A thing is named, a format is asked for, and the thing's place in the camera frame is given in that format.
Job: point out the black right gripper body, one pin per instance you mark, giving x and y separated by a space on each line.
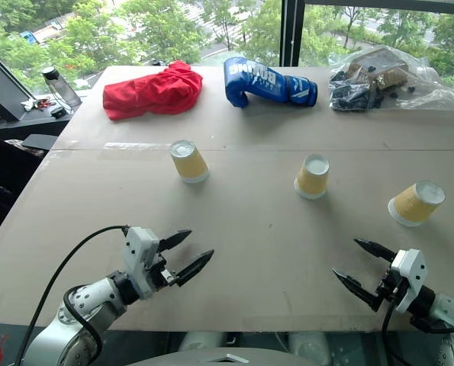
390 286

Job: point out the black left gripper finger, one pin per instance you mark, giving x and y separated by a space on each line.
196 265
175 239

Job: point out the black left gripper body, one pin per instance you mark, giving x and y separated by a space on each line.
162 275

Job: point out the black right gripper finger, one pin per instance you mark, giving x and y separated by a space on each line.
377 250
360 289

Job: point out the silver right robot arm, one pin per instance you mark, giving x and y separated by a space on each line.
448 309

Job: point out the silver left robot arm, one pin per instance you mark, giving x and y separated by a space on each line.
93 301

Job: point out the yellow ribbed paper cup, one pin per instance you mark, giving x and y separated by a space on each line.
190 164
312 179
415 206

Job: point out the grey rounded shape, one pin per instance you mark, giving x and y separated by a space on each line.
310 348

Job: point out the silver robot torso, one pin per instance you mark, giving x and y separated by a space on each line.
211 358

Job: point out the clear tape strip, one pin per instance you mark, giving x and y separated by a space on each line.
135 145

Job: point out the red cloth garment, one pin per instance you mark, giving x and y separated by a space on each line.
154 91

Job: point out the clear plastic bag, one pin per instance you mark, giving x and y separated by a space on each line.
421 91

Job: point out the dark flat pad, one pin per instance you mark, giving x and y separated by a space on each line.
39 141

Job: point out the small black round object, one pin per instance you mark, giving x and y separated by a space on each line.
57 111

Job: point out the blue boxing glove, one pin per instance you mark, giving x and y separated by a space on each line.
257 82

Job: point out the clear bottle with black cap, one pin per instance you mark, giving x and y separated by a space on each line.
60 89

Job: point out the red and white small items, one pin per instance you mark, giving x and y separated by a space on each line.
37 103

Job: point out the black slanted panel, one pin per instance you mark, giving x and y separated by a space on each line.
1 91

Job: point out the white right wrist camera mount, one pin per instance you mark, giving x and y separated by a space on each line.
411 274

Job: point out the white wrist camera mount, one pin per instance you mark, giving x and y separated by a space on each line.
411 274
139 251

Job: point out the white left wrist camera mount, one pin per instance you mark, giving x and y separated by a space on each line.
139 251

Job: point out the black window frame post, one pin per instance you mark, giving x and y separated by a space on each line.
292 32

